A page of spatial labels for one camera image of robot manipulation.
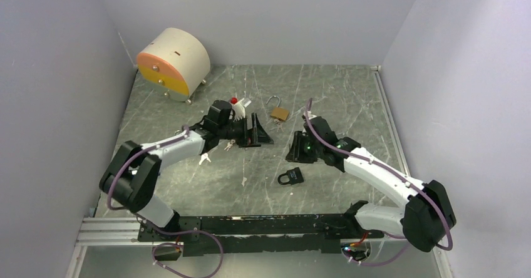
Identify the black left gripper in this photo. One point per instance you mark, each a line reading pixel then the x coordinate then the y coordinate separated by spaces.
pixel 256 136

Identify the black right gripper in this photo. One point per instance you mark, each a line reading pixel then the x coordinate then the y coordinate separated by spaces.
pixel 296 154

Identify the silver keys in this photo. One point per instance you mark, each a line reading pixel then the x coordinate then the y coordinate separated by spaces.
pixel 229 145
pixel 279 124

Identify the black padlock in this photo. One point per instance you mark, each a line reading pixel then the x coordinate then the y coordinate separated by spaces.
pixel 291 177

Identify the large brass padlock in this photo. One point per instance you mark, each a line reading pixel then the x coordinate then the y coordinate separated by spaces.
pixel 278 113

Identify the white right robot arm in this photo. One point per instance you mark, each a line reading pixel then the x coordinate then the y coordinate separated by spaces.
pixel 423 214

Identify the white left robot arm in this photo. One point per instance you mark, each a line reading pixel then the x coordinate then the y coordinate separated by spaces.
pixel 131 177

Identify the round cream drawer cabinet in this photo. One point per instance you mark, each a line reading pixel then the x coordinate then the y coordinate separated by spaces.
pixel 175 63

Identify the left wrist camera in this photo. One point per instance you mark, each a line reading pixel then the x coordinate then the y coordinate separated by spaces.
pixel 239 106

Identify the black base frame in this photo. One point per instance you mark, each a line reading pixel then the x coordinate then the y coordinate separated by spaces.
pixel 325 233

